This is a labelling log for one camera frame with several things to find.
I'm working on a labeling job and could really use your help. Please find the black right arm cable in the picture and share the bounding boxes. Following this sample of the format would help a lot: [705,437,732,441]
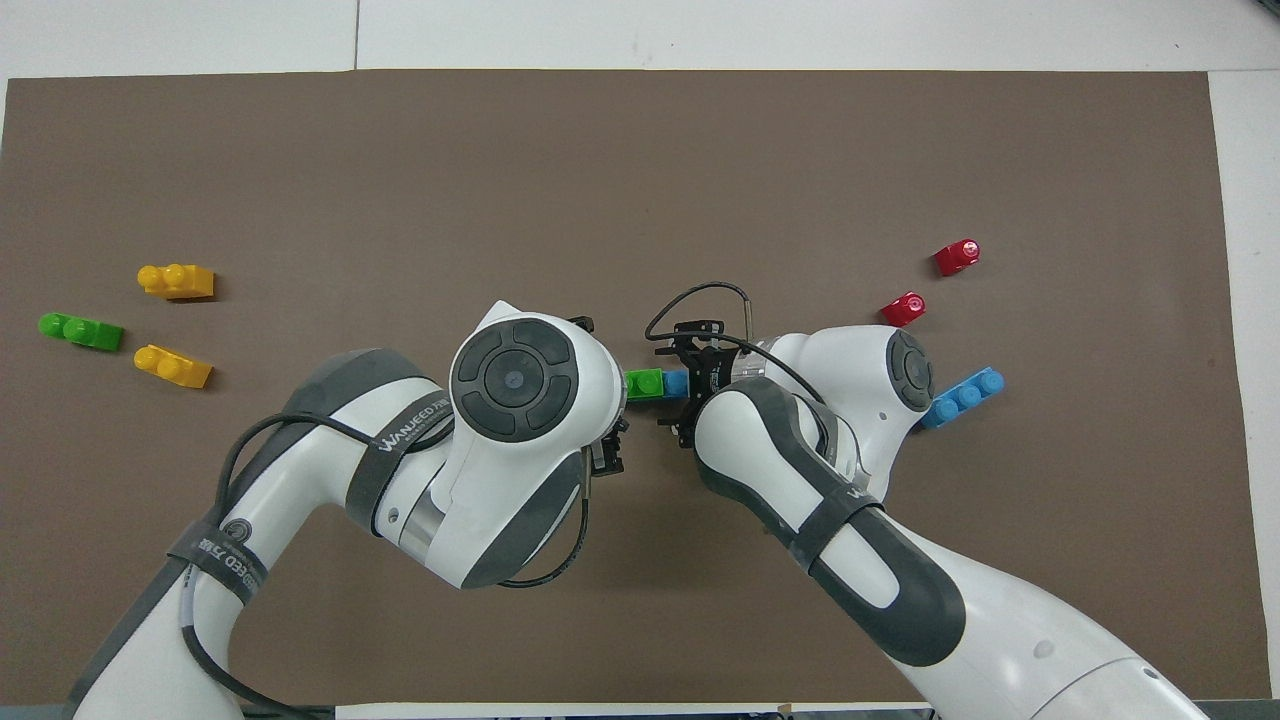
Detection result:
[645,283,831,406]

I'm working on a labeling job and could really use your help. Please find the brown table mat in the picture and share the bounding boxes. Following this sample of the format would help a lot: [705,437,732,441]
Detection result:
[0,68,1246,706]

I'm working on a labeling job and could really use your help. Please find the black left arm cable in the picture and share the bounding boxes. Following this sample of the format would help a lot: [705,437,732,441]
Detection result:
[180,415,593,720]

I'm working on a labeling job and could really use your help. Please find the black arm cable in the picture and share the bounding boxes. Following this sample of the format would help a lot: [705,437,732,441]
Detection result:
[645,283,831,406]
[180,415,593,720]

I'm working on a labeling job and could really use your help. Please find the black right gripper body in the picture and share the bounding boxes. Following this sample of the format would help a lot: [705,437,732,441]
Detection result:
[690,345,751,401]

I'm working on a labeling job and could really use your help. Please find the yellow two-stud toy block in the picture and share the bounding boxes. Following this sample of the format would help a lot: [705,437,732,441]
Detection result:
[134,345,214,390]
[137,264,216,301]

